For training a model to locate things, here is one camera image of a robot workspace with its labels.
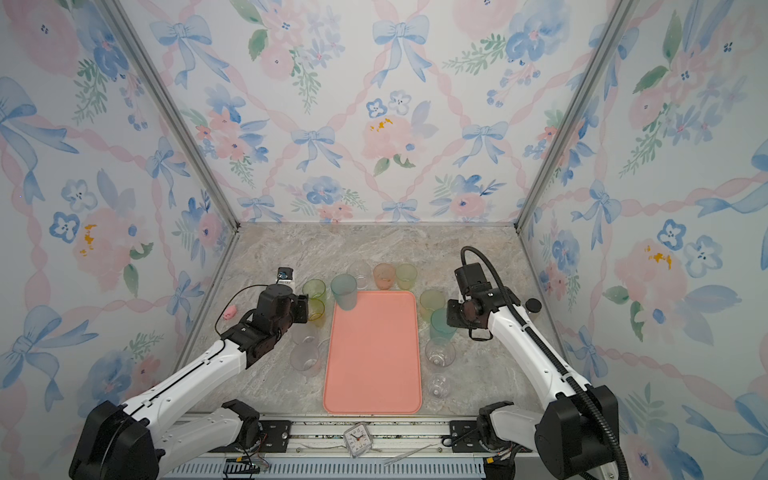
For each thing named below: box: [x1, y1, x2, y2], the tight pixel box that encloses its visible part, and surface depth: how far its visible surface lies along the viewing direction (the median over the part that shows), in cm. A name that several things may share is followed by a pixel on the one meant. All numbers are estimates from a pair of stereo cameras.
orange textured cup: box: [373, 262, 396, 291], surface depth 102 cm
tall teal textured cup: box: [330, 273, 357, 311], surface depth 94 cm
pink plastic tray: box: [323, 290, 422, 415], surface depth 88 cm
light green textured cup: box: [395, 263, 418, 290], surface depth 102 cm
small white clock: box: [343, 422, 373, 458], surface depth 74 cm
